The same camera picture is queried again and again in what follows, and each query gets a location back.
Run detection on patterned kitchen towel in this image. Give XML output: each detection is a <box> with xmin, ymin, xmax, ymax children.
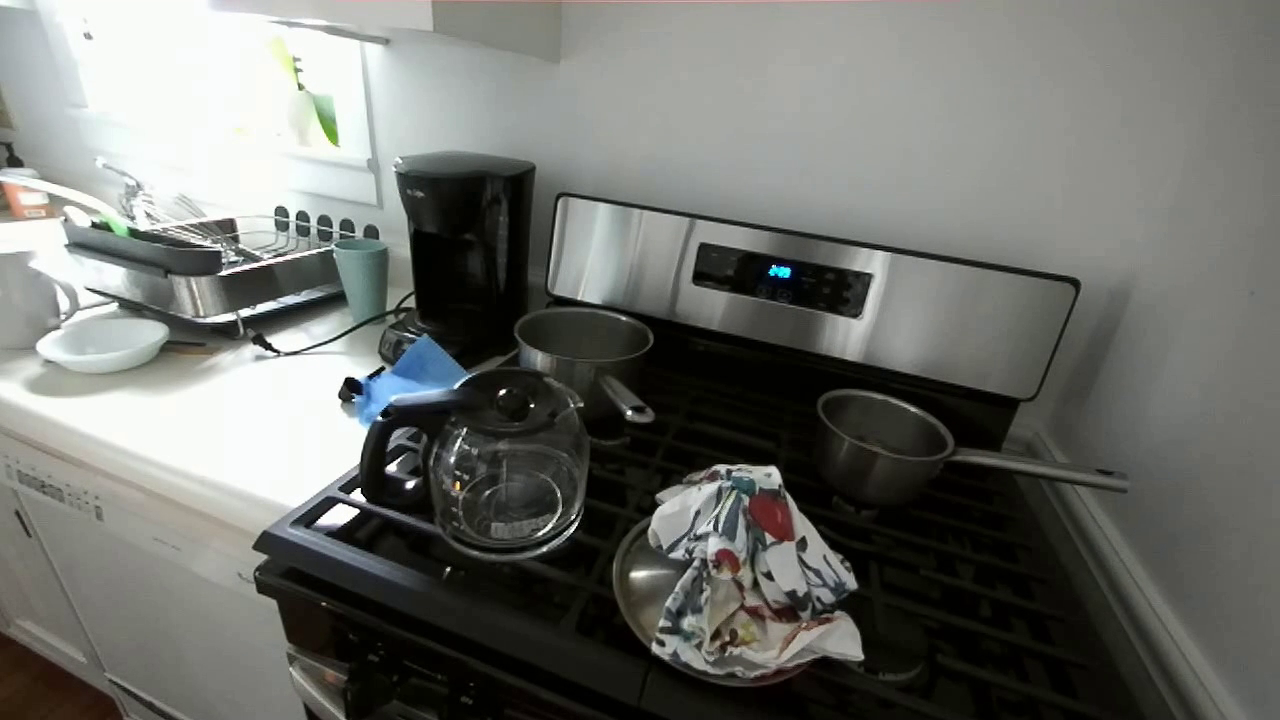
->
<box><xmin>644</xmin><ymin>458</ymin><xmax>869</xmax><ymax>674</ymax></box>

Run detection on metal dish rack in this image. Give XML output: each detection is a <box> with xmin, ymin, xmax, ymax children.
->
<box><xmin>57</xmin><ymin>211</ymin><xmax>347</xmax><ymax>330</ymax></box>

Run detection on steel frying pan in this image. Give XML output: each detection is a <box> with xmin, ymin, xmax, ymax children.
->
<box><xmin>608</xmin><ymin>513</ymin><xmax>873</xmax><ymax>693</ymax></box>

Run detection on black power cord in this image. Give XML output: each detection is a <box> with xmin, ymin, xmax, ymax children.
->
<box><xmin>243</xmin><ymin>294</ymin><xmax>422</xmax><ymax>360</ymax></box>

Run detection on blue cloth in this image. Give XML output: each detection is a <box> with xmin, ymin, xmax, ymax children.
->
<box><xmin>347</xmin><ymin>330</ymin><xmax>471</xmax><ymax>427</ymax></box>

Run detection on brown object by sink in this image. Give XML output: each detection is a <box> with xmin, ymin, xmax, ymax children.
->
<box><xmin>0</xmin><ymin>173</ymin><xmax>57</xmax><ymax>224</ymax></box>

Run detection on teal cup beside coffee maker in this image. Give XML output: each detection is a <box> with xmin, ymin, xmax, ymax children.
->
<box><xmin>329</xmin><ymin>236</ymin><xmax>392</xmax><ymax>325</ymax></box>

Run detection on white pitcher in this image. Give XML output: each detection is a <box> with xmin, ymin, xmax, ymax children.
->
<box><xmin>0</xmin><ymin>247</ymin><xmax>84</xmax><ymax>357</ymax></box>

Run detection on black coffee maker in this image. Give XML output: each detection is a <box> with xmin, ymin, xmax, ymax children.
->
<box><xmin>392</xmin><ymin>149</ymin><xmax>542</xmax><ymax>372</ymax></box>

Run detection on white bowl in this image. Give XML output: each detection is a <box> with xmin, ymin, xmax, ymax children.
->
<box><xmin>32</xmin><ymin>310</ymin><xmax>177</xmax><ymax>381</ymax></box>

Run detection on glass coffee carafe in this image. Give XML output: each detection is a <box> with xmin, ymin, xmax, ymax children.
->
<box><xmin>356</xmin><ymin>365</ymin><xmax>597</xmax><ymax>563</ymax></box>

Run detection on long-handled steel saucepan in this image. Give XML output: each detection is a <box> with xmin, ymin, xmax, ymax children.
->
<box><xmin>814</xmin><ymin>384</ymin><xmax>1131</xmax><ymax>513</ymax></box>

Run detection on short-handled steel saucepan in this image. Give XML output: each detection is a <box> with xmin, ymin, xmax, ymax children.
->
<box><xmin>510</xmin><ymin>303</ymin><xmax>660</xmax><ymax>430</ymax></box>

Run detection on black and steel stove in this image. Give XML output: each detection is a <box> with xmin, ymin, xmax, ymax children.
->
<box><xmin>253</xmin><ymin>191</ymin><xmax>1151</xmax><ymax>720</ymax></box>

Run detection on sink faucet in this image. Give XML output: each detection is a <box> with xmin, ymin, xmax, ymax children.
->
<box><xmin>91</xmin><ymin>154</ymin><xmax>173</xmax><ymax>224</ymax></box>

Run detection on white framed window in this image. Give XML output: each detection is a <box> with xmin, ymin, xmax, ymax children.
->
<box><xmin>35</xmin><ymin>0</ymin><xmax>386</xmax><ymax>204</ymax></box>

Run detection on white strip with dark holes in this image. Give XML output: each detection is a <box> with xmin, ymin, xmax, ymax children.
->
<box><xmin>268</xmin><ymin>201</ymin><xmax>388</xmax><ymax>247</ymax></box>

